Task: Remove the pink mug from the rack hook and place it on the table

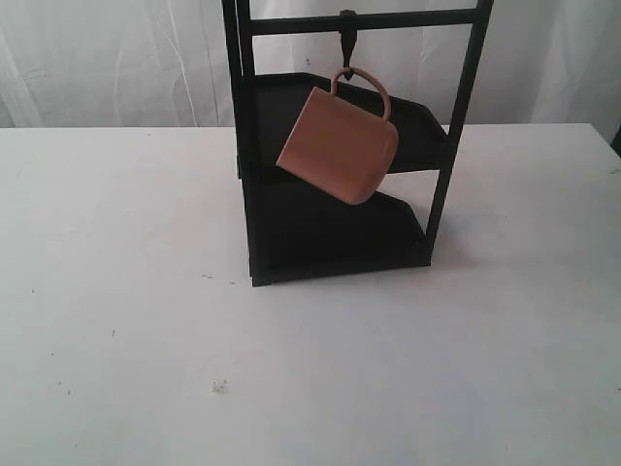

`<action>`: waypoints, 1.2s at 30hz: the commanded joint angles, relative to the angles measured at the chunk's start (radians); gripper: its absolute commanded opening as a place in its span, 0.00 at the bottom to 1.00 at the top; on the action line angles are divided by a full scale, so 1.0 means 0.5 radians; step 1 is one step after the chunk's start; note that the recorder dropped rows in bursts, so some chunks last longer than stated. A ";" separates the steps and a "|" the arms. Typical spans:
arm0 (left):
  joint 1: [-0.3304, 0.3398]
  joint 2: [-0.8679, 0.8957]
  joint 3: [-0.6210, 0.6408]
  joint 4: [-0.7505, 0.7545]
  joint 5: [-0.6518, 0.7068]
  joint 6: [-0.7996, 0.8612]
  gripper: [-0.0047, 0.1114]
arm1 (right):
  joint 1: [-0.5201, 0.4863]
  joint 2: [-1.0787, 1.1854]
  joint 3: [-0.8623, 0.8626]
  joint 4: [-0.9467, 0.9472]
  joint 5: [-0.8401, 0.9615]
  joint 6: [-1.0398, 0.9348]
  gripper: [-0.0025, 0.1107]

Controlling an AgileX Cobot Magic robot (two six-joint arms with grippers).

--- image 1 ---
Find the terracotta ceramic mug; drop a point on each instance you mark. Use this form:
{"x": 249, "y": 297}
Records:
{"x": 339, "y": 148}

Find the black two-tier shelf rack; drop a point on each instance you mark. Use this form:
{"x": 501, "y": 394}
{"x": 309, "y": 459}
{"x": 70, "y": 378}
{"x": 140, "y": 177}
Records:
{"x": 294, "y": 230}

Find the black metal hook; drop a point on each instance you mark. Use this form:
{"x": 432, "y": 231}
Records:
{"x": 348, "y": 31}

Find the white backdrop curtain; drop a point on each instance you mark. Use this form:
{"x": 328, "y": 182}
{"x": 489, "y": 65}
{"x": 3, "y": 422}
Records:
{"x": 164, "y": 63}

